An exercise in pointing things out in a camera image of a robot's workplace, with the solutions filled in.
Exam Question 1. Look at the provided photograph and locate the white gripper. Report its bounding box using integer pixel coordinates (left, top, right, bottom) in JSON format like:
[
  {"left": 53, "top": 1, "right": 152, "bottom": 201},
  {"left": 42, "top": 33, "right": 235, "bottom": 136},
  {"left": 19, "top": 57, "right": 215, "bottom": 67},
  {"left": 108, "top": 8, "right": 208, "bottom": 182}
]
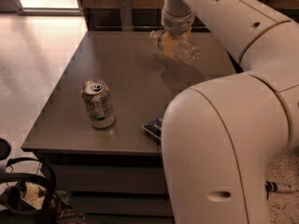
[{"left": 158, "top": 9, "right": 195, "bottom": 59}]

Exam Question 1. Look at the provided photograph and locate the clear plastic water bottle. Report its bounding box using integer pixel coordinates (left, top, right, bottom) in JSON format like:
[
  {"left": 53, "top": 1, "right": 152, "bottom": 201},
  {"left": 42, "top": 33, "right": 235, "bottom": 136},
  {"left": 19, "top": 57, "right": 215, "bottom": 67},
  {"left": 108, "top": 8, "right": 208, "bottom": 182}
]
[{"left": 149, "top": 30, "right": 201, "bottom": 64}]

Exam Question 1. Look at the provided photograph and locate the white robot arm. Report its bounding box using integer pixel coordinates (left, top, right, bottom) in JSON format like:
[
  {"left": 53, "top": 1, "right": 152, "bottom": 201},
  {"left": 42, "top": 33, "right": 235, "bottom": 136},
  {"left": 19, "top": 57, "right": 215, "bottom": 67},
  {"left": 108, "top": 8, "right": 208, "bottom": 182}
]
[{"left": 162, "top": 0, "right": 299, "bottom": 224}]

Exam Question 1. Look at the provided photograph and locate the blue potato chips bag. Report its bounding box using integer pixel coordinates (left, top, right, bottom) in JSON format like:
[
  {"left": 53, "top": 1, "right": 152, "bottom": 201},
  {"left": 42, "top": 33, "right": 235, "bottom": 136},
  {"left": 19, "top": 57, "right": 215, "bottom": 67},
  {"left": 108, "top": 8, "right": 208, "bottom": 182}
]
[{"left": 141, "top": 116, "right": 164, "bottom": 141}]

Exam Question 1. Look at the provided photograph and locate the silver soda can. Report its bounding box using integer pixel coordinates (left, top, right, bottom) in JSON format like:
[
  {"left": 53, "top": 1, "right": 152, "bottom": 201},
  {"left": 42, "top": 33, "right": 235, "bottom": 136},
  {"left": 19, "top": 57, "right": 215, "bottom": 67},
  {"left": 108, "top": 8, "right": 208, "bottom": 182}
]
[{"left": 81, "top": 78, "right": 115, "bottom": 129}]

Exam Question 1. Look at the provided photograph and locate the grey low table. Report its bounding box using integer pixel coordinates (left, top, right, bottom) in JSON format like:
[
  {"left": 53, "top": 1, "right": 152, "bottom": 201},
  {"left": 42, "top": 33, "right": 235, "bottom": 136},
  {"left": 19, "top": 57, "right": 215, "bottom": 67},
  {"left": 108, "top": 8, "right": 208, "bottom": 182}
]
[{"left": 21, "top": 30, "right": 237, "bottom": 224}]

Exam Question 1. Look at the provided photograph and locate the white power strip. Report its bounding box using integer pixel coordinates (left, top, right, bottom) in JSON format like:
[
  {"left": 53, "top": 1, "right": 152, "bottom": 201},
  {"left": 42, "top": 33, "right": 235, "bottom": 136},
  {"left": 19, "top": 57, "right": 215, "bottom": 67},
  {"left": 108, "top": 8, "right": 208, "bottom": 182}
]
[{"left": 265, "top": 181, "right": 296, "bottom": 194}]

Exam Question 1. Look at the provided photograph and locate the left metal wall bracket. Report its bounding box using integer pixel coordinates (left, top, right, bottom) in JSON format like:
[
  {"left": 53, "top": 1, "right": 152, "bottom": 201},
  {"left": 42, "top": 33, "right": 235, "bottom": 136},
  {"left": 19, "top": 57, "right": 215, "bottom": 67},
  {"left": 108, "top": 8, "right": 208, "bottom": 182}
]
[{"left": 119, "top": 0, "right": 134, "bottom": 31}]

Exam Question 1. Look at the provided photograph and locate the metal wall bracket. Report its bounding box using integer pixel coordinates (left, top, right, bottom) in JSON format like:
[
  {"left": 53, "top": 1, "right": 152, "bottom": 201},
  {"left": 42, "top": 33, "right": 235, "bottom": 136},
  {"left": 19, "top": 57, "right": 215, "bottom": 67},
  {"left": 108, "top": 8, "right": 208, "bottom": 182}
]
[
  {"left": 261, "top": 0, "right": 276, "bottom": 7},
  {"left": 119, "top": 0, "right": 134, "bottom": 31}
]

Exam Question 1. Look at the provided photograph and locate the right metal wall bracket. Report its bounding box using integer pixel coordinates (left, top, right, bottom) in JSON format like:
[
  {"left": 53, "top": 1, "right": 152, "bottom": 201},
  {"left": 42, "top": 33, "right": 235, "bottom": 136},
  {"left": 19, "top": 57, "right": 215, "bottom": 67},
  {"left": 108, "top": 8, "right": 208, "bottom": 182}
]
[{"left": 261, "top": 0, "right": 276, "bottom": 7}]

